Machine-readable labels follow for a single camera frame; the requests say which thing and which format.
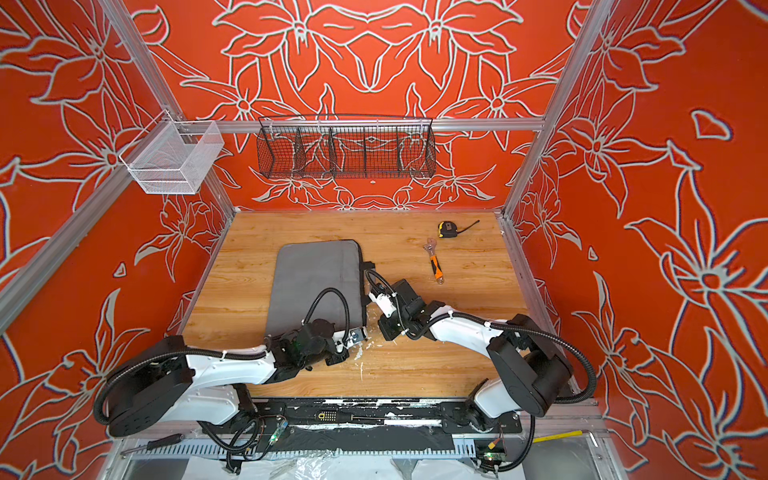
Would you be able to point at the black wire wall basket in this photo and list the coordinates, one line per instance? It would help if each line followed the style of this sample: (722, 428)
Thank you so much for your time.
(325, 147)

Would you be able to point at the white wire mesh basket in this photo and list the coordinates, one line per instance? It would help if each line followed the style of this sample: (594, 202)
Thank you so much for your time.
(174, 158)

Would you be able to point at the orange handled adjustable wrench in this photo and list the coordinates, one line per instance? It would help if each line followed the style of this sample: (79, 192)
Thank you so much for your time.
(430, 248)

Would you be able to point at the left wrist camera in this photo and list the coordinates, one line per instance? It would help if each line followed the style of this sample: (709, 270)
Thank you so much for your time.
(354, 337)

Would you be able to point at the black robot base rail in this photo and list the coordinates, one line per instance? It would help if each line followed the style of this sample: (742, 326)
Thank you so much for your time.
(367, 426)

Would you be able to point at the grey zippered laptop bag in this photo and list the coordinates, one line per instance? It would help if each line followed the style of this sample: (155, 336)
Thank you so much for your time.
(303, 270)

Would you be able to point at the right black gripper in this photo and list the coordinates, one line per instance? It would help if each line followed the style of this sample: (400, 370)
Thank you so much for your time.
(391, 323)

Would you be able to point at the yellow black tape measure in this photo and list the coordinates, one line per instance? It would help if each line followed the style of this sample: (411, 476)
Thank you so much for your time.
(449, 229)

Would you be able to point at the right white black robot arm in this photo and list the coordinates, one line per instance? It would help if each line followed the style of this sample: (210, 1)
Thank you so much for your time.
(536, 369)

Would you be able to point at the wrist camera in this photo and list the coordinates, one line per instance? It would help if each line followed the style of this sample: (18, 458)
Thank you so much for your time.
(387, 303)
(354, 337)

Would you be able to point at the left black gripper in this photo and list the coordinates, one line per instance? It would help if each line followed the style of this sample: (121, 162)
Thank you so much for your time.
(338, 360)

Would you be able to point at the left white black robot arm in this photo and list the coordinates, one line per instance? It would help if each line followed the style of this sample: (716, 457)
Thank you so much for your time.
(174, 382)

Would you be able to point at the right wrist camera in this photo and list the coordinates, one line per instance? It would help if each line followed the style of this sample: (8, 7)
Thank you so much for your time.
(387, 303)

